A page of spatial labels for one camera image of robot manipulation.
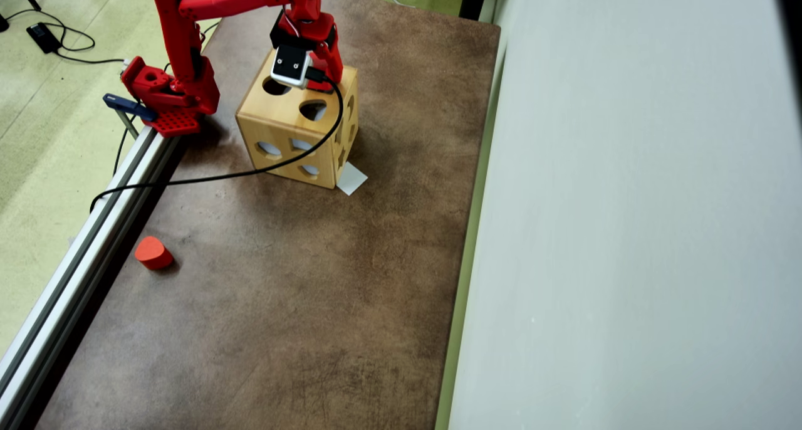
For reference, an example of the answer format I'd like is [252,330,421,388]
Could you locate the black adapter cable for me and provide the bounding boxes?
[5,9,126,65]

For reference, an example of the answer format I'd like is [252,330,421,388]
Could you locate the aluminium profile rail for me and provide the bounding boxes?
[0,124,182,430]

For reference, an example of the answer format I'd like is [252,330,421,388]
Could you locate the large white board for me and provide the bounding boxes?
[435,0,802,430]

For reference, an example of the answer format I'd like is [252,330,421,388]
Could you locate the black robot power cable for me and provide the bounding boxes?
[113,127,129,175]

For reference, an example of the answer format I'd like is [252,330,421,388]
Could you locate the black power adapter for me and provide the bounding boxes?
[26,23,62,55]

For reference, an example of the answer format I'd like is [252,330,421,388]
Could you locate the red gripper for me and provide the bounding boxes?
[270,6,345,85]

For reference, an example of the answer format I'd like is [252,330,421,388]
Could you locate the wooden shape sorter box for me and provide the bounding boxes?
[235,48,360,190]

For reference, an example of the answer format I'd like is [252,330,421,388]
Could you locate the black camera cable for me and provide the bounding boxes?
[90,66,345,212]

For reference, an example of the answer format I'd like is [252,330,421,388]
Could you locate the blue clamp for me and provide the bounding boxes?
[103,93,157,140]

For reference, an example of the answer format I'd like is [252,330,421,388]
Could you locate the white paper sheet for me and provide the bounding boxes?
[336,162,369,196]

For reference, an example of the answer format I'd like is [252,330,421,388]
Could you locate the red rounded block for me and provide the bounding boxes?
[134,236,175,271]

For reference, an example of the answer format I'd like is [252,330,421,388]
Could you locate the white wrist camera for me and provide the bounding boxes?
[271,43,313,89]

